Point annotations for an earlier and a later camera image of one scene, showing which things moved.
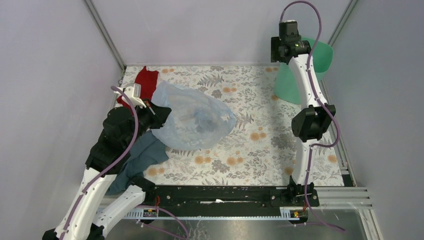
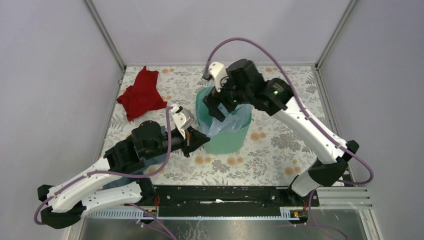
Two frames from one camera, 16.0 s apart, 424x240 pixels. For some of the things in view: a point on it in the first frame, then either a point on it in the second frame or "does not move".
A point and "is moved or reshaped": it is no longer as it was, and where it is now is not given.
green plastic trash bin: x=285 y=88 → x=231 y=142
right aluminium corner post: x=341 y=23 does not move
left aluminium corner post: x=93 y=12 does not move
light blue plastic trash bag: x=196 y=121 is moved or reshaped
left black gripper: x=160 y=114 → x=197 y=139
